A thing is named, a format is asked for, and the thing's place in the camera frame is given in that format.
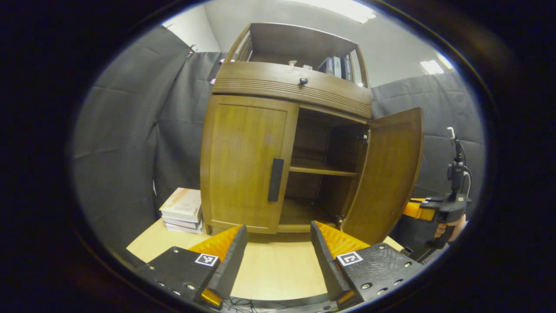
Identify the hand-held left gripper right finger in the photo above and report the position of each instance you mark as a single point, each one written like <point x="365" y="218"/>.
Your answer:
<point x="326" y="265"/>

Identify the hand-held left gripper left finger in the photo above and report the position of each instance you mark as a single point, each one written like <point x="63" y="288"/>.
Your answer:
<point x="232" y="265"/>

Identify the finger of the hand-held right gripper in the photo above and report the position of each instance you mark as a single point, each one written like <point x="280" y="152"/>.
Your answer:
<point x="417" y="209"/>

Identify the wooden shoe cabinet door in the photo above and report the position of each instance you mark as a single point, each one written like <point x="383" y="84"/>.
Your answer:
<point x="386" y="174"/>
<point x="243" y="165"/>

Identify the wooden double-door shoe cabinet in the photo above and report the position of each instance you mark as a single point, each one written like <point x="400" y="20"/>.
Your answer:
<point x="304" y="41"/>

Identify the thin white book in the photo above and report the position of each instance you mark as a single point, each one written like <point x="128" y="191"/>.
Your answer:
<point x="184" y="228"/>

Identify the thin grey book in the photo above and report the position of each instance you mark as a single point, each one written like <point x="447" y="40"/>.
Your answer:
<point x="184" y="223"/>

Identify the thick cream cover book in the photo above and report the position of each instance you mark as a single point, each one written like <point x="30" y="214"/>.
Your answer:
<point x="182" y="204"/>

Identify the small ceiling light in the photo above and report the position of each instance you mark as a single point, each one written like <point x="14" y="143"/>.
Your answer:
<point x="431" y="67"/>

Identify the black backdrop cloth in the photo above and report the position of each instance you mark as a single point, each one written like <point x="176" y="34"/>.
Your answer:
<point x="126" y="152"/>

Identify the dark upright book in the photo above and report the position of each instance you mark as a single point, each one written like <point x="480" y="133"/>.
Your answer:
<point x="347" y="68"/>

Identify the pale grey upright book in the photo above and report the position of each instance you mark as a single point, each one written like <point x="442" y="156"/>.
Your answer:
<point x="337" y="67"/>

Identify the blue-grey upright book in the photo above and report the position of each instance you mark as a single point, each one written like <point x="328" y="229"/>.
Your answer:
<point x="329" y="66"/>

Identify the wooden drawer with black knob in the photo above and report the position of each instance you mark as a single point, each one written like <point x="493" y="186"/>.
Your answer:
<point x="269" y="78"/>

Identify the large ceiling light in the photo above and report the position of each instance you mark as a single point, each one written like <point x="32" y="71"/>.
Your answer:
<point x="343" y="8"/>

